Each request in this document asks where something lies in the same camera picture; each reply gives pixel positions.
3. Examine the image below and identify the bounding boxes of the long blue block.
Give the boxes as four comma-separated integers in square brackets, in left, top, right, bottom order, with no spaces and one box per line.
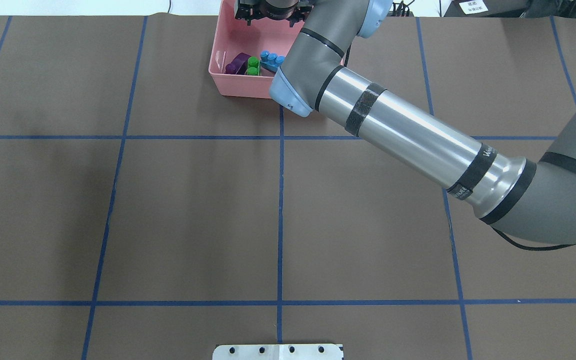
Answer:
[259,50,286,73]

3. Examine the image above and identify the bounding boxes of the green block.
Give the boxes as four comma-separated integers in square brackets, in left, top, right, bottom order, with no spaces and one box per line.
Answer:
[245,56,261,76]

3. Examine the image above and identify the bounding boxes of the purple block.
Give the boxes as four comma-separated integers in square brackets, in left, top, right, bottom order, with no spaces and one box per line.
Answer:
[224,52,251,75]

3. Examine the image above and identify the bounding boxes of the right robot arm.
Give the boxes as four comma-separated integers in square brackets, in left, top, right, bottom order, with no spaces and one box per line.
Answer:
[269,0,576,245]

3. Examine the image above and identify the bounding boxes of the pink plastic box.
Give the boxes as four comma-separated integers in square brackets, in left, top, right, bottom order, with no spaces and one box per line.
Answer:
[208,0,348,99]

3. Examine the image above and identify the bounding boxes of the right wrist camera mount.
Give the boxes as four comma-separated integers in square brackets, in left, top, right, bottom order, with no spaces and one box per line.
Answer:
[233,0,314,27]

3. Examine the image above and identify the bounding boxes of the white camera stand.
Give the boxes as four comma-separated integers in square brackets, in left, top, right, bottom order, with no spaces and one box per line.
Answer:
[211,343,345,360]

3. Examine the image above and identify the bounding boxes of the usb hub with cables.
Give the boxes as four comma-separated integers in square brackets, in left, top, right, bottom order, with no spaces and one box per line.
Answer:
[387,0,416,18]

